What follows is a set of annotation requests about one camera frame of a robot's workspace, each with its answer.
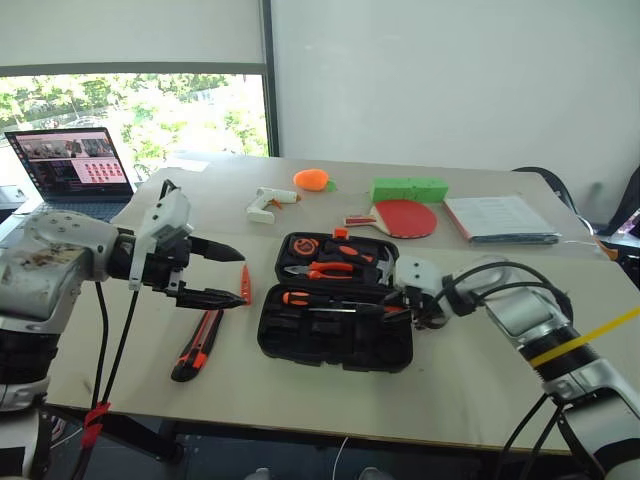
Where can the orange toy carrot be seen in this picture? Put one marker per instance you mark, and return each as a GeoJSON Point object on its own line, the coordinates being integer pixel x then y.
{"type": "Point", "coordinates": [310, 180]}

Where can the long orange black screwdriver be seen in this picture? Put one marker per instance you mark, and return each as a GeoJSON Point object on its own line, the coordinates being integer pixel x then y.
{"type": "Point", "coordinates": [297, 298]}

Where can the black orange tape measure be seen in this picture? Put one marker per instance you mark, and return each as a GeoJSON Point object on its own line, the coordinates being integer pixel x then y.
{"type": "Point", "coordinates": [303, 246]}

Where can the green block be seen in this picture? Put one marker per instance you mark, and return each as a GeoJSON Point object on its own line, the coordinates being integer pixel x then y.
{"type": "Point", "coordinates": [407, 190]}

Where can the black office chair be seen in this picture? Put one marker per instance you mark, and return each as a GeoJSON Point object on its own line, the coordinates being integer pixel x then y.
{"type": "Point", "coordinates": [560, 182]}

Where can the dark window frame post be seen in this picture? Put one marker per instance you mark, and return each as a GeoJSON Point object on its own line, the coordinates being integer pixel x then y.
{"type": "Point", "coordinates": [271, 80]}

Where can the grey laptop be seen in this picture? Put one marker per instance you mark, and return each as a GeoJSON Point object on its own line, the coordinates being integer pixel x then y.
{"type": "Point", "coordinates": [75, 165]}

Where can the short orange black screwdriver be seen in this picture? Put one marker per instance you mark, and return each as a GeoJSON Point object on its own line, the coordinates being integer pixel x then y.
{"type": "Point", "coordinates": [347, 250]}

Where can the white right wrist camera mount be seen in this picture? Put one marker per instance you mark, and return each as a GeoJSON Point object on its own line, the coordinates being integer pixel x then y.
{"type": "Point", "coordinates": [417, 272]}

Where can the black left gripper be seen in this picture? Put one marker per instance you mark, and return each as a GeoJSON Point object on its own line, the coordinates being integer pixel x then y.
{"type": "Point", "coordinates": [165, 270]}

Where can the grey rounded shape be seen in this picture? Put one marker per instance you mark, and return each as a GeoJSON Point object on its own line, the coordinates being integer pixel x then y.
{"type": "Point", "coordinates": [371, 473]}
{"type": "Point", "coordinates": [262, 474]}

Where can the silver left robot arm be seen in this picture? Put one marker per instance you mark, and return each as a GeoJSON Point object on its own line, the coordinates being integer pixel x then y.
{"type": "Point", "coordinates": [50, 280]}

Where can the black table frame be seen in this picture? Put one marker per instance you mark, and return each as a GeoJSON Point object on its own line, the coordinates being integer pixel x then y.
{"type": "Point", "coordinates": [135, 435]}

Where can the black orange utility knife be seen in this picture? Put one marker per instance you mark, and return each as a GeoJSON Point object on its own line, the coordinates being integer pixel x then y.
{"type": "Point", "coordinates": [197, 345]}

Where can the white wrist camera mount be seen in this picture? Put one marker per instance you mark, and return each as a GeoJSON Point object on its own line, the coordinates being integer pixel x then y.
{"type": "Point", "coordinates": [167, 215]}
{"type": "Point", "coordinates": [417, 272]}

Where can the black plastic tool case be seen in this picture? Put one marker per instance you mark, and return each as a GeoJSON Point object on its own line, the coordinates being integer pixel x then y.
{"type": "Point", "coordinates": [340, 350]}

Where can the black bag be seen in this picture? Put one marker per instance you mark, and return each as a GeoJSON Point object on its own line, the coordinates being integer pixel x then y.
{"type": "Point", "coordinates": [627, 200]}

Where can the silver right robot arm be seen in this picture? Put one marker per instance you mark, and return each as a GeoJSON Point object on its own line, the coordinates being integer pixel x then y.
{"type": "Point", "coordinates": [525, 310]}

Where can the white glue gun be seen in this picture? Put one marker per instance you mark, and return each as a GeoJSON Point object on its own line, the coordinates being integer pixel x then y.
{"type": "Point", "coordinates": [260, 212]}

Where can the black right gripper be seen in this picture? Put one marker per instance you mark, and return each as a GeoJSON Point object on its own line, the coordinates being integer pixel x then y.
{"type": "Point", "coordinates": [422, 307]}

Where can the small orange knife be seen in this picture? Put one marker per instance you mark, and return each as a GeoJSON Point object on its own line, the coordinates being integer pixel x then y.
{"type": "Point", "coordinates": [245, 282]}

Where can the red table tennis paddle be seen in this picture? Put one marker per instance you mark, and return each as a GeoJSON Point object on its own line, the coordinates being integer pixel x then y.
{"type": "Point", "coordinates": [407, 220]}

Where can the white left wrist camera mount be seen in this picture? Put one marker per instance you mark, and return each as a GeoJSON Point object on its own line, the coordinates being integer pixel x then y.
{"type": "Point", "coordinates": [167, 215]}

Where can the white roller blind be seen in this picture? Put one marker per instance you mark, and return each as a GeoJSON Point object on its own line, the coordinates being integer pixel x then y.
{"type": "Point", "coordinates": [130, 30]}

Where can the yellow strip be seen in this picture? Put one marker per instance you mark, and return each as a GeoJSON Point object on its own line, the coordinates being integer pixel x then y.
{"type": "Point", "coordinates": [585, 339]}

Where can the steel claw hammer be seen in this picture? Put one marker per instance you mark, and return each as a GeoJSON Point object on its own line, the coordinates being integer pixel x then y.
{"type": "Point", "coordinates": [385, 265]}

